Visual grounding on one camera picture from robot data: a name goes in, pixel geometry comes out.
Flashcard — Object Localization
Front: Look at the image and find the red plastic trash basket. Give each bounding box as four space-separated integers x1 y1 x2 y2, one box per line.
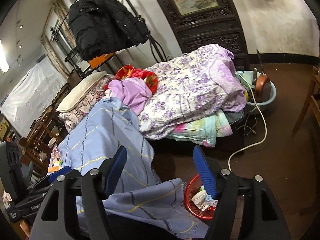
184 175 215 221

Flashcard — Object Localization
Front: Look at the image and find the red patterned blanket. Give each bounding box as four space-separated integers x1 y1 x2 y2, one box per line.
104 64 158 96

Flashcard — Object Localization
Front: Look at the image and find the white tissue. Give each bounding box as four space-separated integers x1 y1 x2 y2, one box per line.
191 190 218 211

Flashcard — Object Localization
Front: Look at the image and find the light blue plastic basin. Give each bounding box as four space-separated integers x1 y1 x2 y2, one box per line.
236 69 277 115

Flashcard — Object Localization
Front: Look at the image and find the light blue bed sheet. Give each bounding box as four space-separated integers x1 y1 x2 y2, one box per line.
57 98 208 239

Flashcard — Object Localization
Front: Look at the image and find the white cable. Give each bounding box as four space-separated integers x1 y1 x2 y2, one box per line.
227 71 268 172

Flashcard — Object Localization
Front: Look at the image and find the purple floral quilt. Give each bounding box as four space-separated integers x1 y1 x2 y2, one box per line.
138 44 246 140

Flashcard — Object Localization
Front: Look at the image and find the black jacket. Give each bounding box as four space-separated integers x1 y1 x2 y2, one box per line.
68 0 149 61

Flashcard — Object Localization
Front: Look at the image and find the folded floral maroon quilt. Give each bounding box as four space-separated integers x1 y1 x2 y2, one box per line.
58 74 114 133

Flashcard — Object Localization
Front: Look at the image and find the brown pot in basin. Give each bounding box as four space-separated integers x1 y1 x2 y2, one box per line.
254 74 271 102

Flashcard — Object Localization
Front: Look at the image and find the white curtain cloth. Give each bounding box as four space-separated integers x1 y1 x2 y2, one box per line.
1 57 67 137

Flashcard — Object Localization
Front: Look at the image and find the orange rainbow medicine box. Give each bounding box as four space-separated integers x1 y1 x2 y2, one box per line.
48 158 62 173

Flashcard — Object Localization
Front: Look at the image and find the wooden armchair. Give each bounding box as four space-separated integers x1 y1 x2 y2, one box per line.
18 106 65 173

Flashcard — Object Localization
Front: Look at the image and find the plain lilac cloth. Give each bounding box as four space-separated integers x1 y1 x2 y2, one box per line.
103 77 153 115

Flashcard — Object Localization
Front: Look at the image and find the white pillow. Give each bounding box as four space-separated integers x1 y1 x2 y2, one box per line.
57 72 107 113

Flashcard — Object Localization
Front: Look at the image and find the pastel green pink blanket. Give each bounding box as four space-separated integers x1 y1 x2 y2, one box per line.
167 110 233 147

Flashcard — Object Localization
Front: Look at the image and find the clear red plastic wrapper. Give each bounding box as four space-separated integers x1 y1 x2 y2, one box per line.
51 147 62 163

